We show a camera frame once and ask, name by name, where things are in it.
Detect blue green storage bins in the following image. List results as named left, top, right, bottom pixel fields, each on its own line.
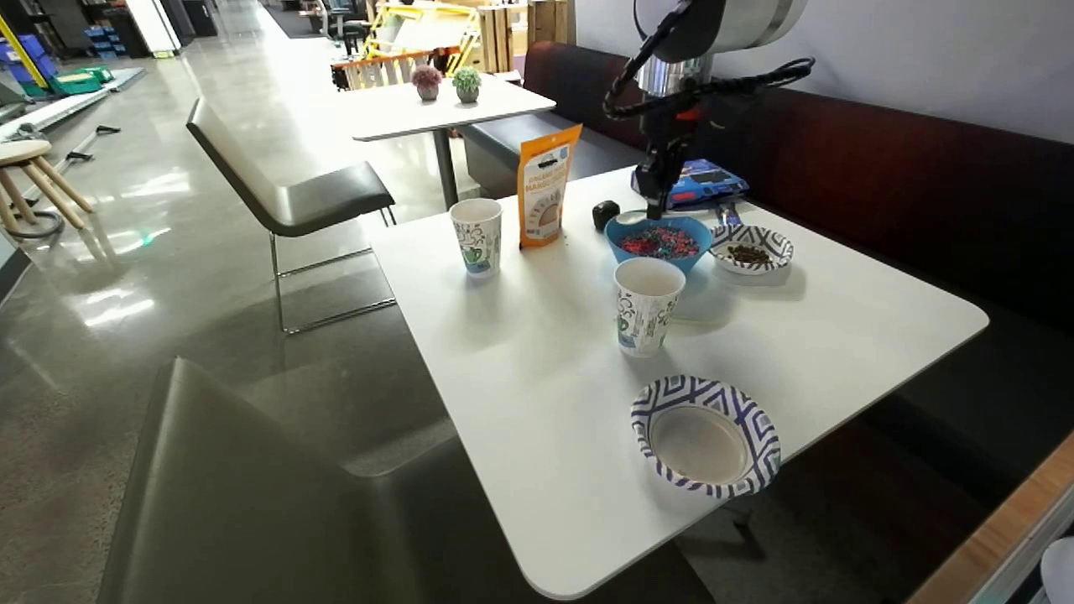
left=0, top=31, right=115, bottom=101

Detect wooden stool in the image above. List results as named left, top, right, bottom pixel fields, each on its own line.
left=0, top=138, right=115, bottom=263

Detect red plant pot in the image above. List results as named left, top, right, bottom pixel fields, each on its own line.
left=410, top=65, right=447, bottom=106

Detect black seat metal chair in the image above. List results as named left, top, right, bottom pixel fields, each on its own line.
left=184, top=94, right=399, bottom=340

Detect blue patterned bowl with food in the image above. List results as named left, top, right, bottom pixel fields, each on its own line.
left=709, top=223, right=800, bottom=282

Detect blue plastic bowl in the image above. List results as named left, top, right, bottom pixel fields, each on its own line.
left=599, top=207, right=715, bottom=276

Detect wooden ledge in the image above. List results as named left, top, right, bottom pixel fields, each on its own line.
left=905, top=434, right=1074, bottom=604

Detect white cap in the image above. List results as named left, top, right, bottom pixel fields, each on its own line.
left=1038, top=534, right=1074, bottom=604

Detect orange snack pouch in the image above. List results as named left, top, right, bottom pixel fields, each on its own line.
left=512, top=122, right=587, bottom=256

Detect grey padded chair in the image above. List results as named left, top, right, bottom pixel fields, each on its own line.
left=98, top=357, right=541, bottom=604

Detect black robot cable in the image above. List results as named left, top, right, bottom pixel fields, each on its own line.
left=599, top=9, right=817, bottom=122

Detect red green blue pebbles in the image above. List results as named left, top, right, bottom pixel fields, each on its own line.
left=622, top=224, right=702, bottom=263

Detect empty blue patterned paper bowl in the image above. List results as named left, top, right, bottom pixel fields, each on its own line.
left=627, top=374, right=786, bottom=500

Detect green plant pot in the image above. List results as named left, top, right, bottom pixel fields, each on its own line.
left=449, top=65, right=485, bottom=106

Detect wooden slatted furniture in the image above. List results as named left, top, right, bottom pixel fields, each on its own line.
left=327, top=44, right=433, bottom=94

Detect floral paper cup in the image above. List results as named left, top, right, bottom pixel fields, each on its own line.
left=610, top=256, right=692, bottom=364
left=447, top=196, right=505, bottom=277

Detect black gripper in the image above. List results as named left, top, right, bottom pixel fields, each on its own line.
left=631, top=94, right=718, bottom=223

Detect blue cardboard box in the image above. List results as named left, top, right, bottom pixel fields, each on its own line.
left=627, top=154, right=750, bottom=214

